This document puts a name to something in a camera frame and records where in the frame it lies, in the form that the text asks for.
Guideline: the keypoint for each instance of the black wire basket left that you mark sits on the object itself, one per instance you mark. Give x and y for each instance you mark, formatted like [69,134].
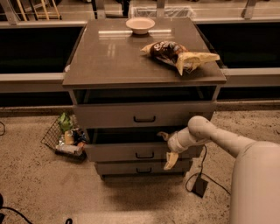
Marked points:
[75,136]

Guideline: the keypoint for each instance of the black floor power box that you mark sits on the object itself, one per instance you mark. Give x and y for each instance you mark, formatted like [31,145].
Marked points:
[199,186]

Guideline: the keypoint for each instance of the grey top drawer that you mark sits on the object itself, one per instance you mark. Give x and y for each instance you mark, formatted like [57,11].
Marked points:
[128,115]

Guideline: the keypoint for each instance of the grey drawer cabinet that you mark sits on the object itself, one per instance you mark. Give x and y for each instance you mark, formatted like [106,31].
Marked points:
[109,67]

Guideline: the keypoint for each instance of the grey bottom drawer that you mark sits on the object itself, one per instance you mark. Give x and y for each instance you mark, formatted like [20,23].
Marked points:
[147,167]

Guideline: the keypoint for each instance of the wooden chair background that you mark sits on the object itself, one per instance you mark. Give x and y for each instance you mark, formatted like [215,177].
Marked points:
[28,10]

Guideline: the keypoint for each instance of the white bottle in basket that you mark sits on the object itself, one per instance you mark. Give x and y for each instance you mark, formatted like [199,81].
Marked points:
[69,149]

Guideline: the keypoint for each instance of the green leafy vegetable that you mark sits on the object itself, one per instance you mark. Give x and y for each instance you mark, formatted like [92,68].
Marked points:
[65,122]

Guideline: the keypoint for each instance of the white bowl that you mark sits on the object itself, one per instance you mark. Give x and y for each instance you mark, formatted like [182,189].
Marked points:
[140,25]

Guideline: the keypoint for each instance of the white wire tray background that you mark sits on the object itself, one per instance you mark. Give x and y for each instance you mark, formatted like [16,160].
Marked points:
[168,12]

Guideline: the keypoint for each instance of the brown chip bag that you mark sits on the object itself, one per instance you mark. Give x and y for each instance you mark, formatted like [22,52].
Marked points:
[175,54]

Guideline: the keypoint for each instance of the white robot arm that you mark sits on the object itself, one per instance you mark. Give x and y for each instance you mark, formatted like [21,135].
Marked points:
[255,188]

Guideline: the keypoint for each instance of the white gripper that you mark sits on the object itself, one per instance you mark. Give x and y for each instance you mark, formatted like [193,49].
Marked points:
[174,143]

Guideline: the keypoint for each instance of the grey drawer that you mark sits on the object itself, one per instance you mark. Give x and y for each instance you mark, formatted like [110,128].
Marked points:
[147,167]
[128,115]
[127,144]

